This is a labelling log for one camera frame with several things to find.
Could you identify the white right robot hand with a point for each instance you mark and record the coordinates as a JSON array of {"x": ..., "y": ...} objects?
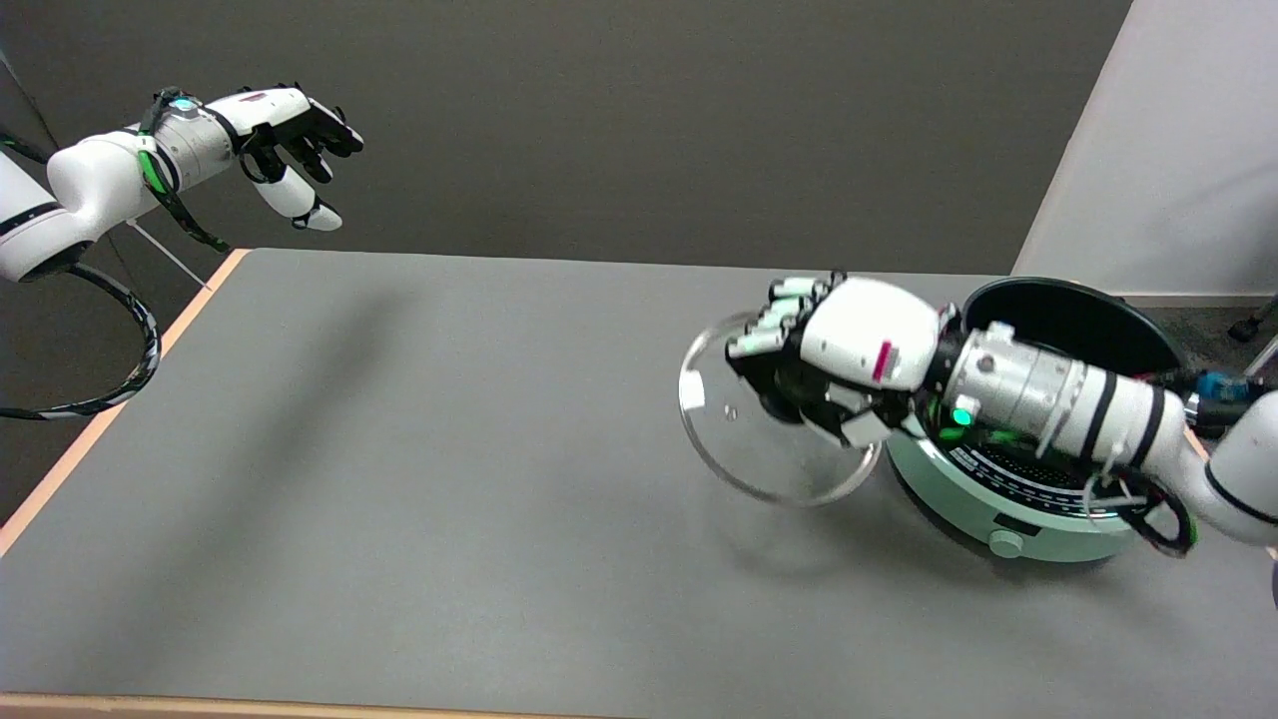
[{"x": 869, "y": 335}]

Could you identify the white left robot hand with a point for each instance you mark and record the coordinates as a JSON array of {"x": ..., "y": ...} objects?
[{"x": 275, "y": 110}]

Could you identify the glass pot lid black knob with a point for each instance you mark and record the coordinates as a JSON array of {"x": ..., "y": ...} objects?
[{"x": 759, "y": 461}]

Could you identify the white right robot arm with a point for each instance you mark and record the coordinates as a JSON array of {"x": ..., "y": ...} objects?
[{"x": 1058, "y": 394}]

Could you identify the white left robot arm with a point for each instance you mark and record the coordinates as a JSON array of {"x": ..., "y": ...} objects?
[{"x": 90, "y": 185}]

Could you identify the thin white rod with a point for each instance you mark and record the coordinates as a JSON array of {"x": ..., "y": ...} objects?
[{"x": 170, "y": 257}]

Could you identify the mint green induction cooker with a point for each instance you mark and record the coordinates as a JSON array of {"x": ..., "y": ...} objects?
[{"x": 958, "y": 499}]

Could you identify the black caster wheel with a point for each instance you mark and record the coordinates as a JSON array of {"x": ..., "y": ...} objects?
[{"x": 1246, "y": 328}]

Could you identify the grey metal stand leg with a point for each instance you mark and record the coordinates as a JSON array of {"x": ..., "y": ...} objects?
[{"x": 1260, "y": 359}]

